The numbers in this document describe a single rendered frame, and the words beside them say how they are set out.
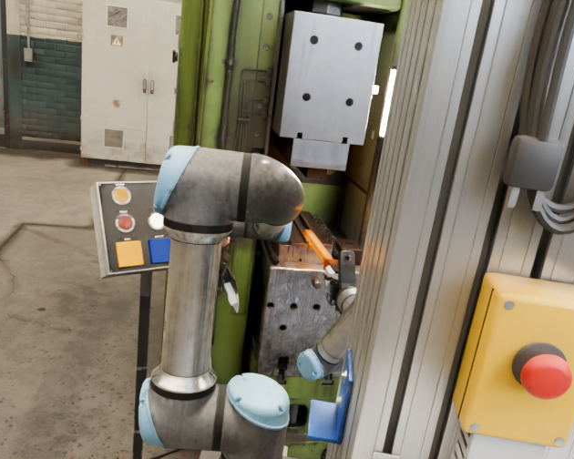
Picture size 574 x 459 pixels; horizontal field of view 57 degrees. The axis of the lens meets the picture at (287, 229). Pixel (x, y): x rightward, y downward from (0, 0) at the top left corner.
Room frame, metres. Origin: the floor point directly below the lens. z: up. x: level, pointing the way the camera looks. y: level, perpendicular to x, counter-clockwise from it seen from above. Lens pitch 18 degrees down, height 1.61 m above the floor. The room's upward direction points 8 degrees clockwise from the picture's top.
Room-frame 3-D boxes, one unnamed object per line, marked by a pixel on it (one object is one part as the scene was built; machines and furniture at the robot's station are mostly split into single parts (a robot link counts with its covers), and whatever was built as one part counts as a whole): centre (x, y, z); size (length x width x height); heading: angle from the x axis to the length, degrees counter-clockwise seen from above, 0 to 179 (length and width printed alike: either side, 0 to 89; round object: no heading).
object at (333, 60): (2.04, -0.08, 1.56); 0.42 x 0.39 x 0.40; 12
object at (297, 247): (2.03, -0.04, 0.96); 0.42 x 0.20 x 0.09; 12
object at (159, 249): (1.53, 0.38, 1.01); 0.07 x 0.05 x 0.07; 127
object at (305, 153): (2.03, -0.04, 1.32); 0.42 x 0.20 x 0.10; 12
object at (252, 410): (0.82, 0.02, 0.98); 0.13 x 0.12 x 0.14; 95
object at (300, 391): (2.05, -0.09, 0.23); 0.55 x 0.37 x 0.47; 12
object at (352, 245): (1.92, -0.24, 0.95); 0.12 x 0.08 x 0.06; 12
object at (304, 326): (2.05, -0.09, 0.69); 0.56 x 0.38 x 0.45; 12
